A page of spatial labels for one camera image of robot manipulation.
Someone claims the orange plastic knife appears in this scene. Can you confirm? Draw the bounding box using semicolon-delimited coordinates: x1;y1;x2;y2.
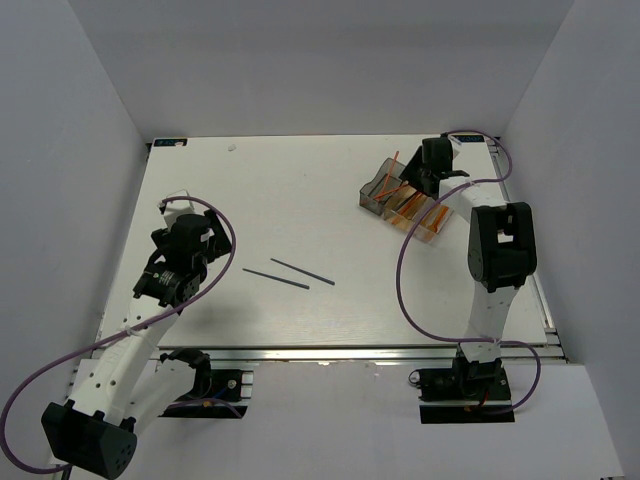
397;192;423;217

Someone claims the yellow plastic knife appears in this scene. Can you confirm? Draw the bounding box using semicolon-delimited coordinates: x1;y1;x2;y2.
390;192;415;211

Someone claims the orange chopstick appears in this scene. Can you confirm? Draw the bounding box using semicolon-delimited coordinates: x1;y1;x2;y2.
372;183;408;200
377;151;399;195

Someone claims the blue chopstick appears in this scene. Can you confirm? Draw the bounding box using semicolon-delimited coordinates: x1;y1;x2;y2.
270;258;336;286
242;268;310;290

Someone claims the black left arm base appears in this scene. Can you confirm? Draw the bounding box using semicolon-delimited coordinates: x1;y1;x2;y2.
159;348;254;419

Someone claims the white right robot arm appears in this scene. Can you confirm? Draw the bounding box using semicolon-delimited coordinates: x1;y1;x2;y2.
400;136;537;399

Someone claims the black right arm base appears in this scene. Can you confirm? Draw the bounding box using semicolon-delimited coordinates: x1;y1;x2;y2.
408;367;515;425

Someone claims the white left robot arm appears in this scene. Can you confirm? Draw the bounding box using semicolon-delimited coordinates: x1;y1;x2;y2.
41;202;232;479

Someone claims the blue corner label sticker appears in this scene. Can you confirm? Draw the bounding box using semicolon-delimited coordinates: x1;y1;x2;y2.
455;134;485;143
152;138;188;148

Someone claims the amber plastic container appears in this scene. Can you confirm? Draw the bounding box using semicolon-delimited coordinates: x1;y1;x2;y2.
382;185;434;231

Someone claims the clear plastic container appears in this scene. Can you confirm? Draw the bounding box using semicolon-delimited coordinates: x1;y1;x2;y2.
413;205;453;243

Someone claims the smoky grey plastic container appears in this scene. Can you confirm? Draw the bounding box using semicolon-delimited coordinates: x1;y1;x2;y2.
358;158;414;220

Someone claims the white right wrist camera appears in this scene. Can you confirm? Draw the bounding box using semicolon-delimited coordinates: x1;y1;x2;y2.
446;135;462;160

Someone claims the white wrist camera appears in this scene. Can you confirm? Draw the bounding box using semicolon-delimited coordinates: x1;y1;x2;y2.
157;199;195;230
446;135;462;160

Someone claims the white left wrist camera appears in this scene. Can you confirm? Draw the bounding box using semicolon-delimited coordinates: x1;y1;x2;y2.
157;199;195;230

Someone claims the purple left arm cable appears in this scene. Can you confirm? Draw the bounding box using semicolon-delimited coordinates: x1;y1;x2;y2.
0;196;237;474

